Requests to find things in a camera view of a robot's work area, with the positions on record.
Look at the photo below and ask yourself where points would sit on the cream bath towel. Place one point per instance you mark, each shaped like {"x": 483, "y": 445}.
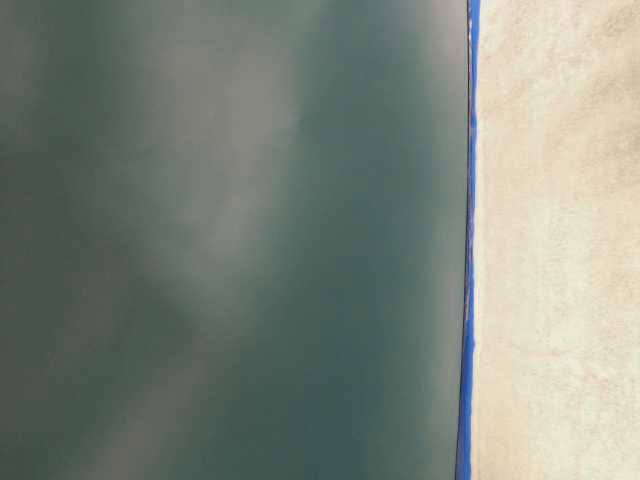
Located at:
{"x": 556, "y": 358}

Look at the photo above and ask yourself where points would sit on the blue table mat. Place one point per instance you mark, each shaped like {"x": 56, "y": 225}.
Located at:
{"x": 463, "y": 466}

